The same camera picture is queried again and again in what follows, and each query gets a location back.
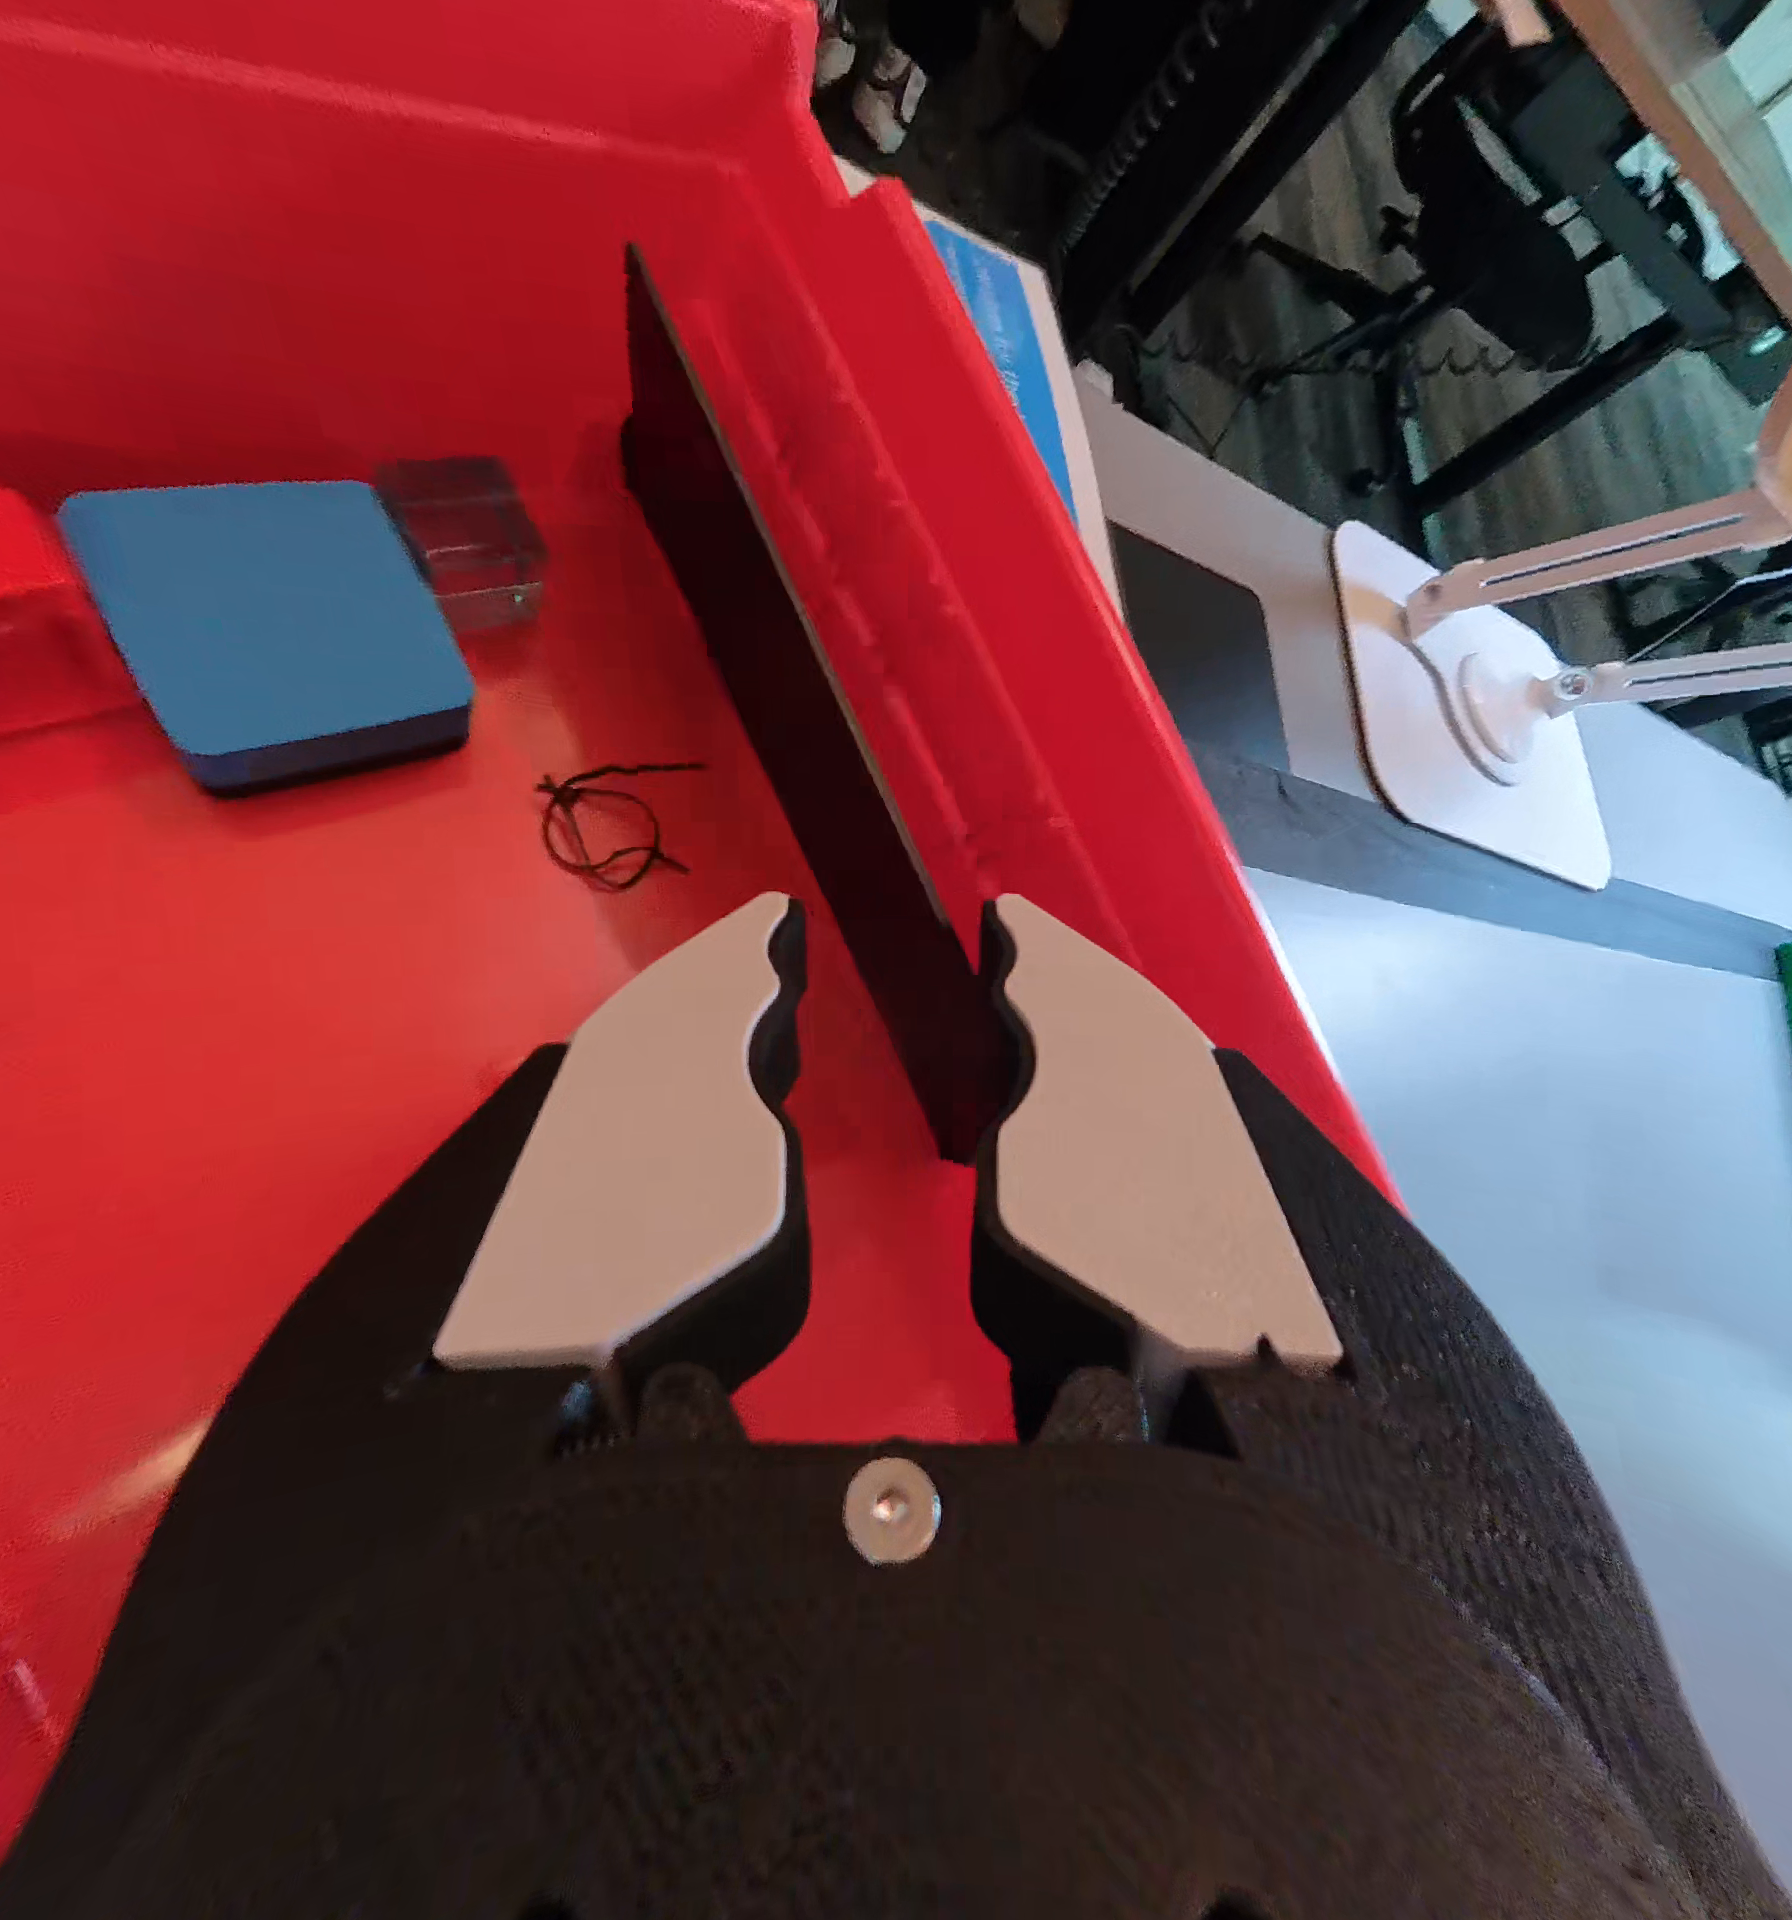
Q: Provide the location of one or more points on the blue square pad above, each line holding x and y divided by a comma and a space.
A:
266, 616

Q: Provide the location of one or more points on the clear plastic box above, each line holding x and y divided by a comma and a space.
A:
469, 539

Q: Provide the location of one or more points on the white metal rod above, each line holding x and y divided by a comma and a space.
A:
1705, 672
1616, 552

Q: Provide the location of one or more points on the long wooden desk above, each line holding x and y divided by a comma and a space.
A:
1661, 88

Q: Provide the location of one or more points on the black plate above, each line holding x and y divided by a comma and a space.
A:
805, 721

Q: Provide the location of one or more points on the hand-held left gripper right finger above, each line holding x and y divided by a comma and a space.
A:
1150, 1186

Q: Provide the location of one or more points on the low red plastic bin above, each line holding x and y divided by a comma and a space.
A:
310, 1049

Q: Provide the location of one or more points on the black thread loop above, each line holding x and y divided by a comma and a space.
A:
603, 824

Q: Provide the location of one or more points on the blue white paper sheet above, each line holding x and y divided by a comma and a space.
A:
1008, 344

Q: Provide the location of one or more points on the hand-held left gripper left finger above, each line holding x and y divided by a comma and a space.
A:
641, 1186

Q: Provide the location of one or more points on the black office chair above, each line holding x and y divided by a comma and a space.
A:
1495, 271

